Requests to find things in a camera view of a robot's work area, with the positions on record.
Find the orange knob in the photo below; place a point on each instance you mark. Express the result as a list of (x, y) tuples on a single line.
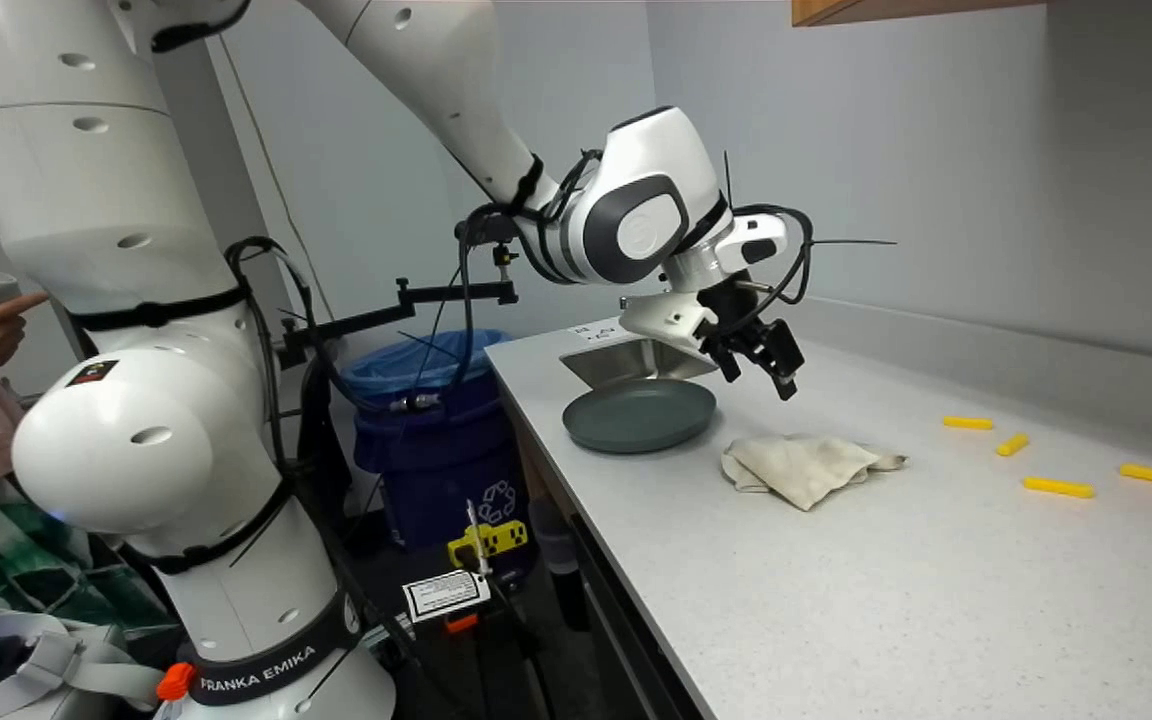
[(173, 681)]

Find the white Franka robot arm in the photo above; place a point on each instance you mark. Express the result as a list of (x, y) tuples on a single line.
[(120, 425)]

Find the steel sink basin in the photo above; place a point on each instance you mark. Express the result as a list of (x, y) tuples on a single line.
[(609, 361)]

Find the beige cloth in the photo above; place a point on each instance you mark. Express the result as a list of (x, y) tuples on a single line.
[(811, 467)]

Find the blue recycling bin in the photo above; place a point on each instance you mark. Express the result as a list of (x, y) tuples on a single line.
[(429, 441)]

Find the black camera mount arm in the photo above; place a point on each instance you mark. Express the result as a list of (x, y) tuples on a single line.
[(376, 315)]

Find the white label box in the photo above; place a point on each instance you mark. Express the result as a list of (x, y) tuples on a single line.
[(445, 597)]

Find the black stereo camera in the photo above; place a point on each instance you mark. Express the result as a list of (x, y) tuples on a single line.
[(483, 230)]

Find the green patterned fabric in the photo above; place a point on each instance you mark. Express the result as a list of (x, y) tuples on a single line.
[(19, 572)]

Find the yellow black tag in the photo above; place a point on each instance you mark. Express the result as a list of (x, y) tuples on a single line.
[(491, 546)]

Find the dark green plate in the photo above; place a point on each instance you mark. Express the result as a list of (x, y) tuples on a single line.
[(641, 418)]

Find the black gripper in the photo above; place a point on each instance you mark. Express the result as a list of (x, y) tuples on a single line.
[(735, 318)]

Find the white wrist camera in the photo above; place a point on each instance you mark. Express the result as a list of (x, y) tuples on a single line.
[(661, 323)]

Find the wooden wall cabinet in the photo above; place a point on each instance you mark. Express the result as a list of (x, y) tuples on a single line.
[(899, 8)]

